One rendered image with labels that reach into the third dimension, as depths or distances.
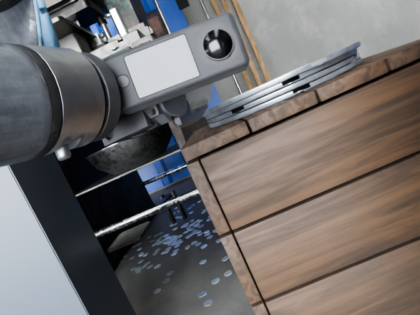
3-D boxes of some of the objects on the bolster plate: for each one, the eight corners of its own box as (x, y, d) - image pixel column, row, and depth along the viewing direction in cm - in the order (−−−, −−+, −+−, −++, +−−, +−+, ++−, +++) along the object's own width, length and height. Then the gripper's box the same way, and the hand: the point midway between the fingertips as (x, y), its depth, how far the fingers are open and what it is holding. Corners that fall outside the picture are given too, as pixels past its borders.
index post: (128, 34, 105) (114, 4, 104) (120, 37, 106) (106, 9, 105) (130, 35, 108) (117, 7, 107) (122, 39, 109) (109, 10, 107)
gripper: (16, 72, 28) (159, 72, 47) (57, 170, 29) (183, 132, 47) (80, 21, 24) (209, 44, 43) (128, 138, 25) (235, 110, 43)
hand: (209, 82), depth 42 cm, fingers closed
